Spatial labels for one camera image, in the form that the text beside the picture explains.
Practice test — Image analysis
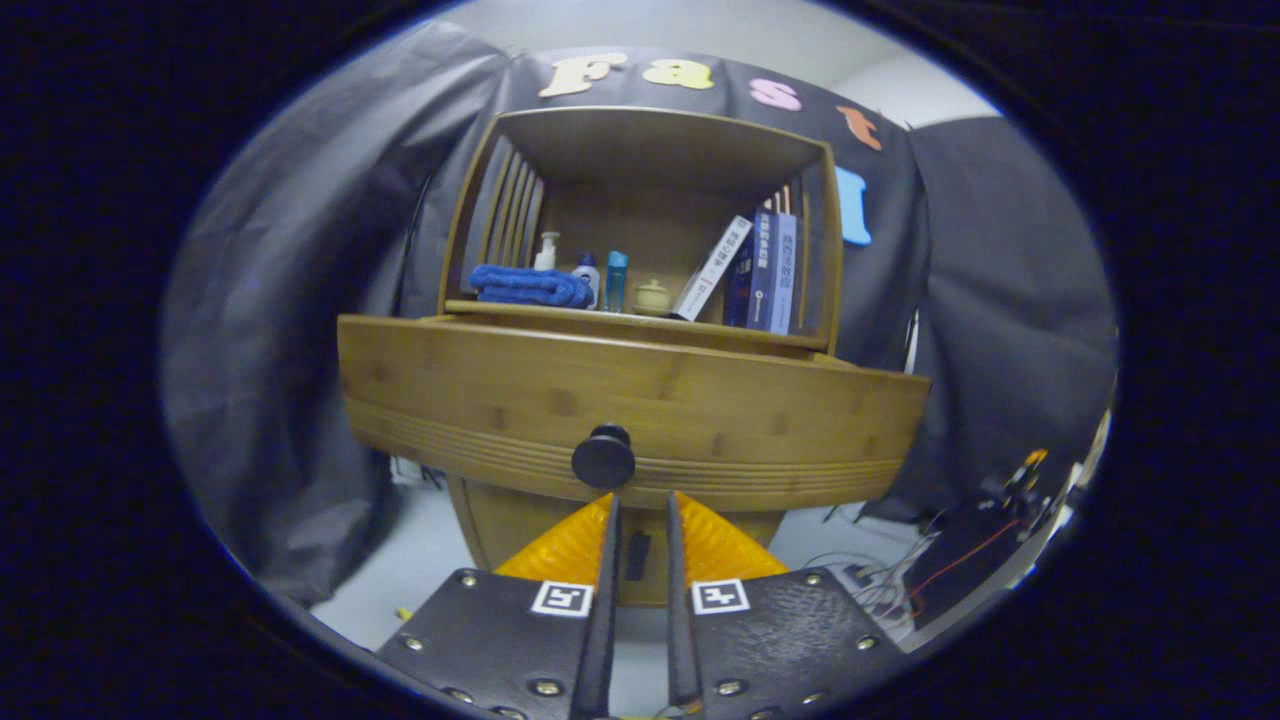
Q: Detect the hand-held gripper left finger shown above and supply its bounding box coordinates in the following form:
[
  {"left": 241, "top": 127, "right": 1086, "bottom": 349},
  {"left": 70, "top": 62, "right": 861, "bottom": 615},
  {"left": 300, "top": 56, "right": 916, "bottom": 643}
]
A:
[{"left": 375, "top": 493, "right": 623, "bottom": 720}]

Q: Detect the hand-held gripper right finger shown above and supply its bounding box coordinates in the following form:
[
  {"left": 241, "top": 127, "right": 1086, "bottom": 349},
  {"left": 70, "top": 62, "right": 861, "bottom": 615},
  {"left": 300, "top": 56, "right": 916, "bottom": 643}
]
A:
[{"left": 665, "top": 490, "right": 906, "bottom": 720}]

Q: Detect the wooden countertop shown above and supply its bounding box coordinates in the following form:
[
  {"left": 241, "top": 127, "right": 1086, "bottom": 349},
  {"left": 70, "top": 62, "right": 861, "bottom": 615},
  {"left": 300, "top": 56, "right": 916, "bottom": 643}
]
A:
[{"left": 445, "top": 298, "right": 831, "bottom": 351}]

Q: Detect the wooden cabinet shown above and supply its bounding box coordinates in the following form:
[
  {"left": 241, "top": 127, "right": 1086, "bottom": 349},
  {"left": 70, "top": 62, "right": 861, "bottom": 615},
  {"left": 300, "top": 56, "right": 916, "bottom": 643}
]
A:
[{"left": 335, "top": 105, "right": 931, "bottom": 608}]

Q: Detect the blue towel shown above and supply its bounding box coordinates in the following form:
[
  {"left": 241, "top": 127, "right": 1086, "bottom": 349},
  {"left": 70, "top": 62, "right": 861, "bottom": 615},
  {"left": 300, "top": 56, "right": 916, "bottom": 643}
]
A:
[{"left": 468, "top": 263, "right": 595, "bottom": 309}]

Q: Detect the white book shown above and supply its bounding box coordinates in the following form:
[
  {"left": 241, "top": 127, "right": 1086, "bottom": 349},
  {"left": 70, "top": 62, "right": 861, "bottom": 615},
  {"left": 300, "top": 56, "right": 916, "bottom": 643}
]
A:
[{"left": 672, "top": 215, "right": 753, "bottom": 322}]

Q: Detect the dark blue book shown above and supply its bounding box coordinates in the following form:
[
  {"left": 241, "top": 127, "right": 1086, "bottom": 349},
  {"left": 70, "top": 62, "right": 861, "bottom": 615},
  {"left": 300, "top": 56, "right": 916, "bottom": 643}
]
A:
[{"left": 722, "top": 208, "right": 779, "bottom": 331}]

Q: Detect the pale blue book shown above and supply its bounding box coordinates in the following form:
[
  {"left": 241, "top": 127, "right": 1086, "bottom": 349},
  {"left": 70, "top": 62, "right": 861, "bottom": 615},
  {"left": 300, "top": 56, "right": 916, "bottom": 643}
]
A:
[{"left": 770, "top": 212, "right": 799, "bottom": 335}]

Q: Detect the orange and black clamp tool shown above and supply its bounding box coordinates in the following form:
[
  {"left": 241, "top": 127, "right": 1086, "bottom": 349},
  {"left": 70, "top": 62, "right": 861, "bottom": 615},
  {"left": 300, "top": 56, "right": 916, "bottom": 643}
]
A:
[{"left": 1000, "top": 448, "right": 1051, "bottom": 511}]

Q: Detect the tangle of floor cables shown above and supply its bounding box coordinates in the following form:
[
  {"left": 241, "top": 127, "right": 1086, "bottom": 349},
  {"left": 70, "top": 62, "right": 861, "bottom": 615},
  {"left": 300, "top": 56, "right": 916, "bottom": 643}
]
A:
[{"left": 800, "top": 500, "right": 1031, "bottom": 626}]

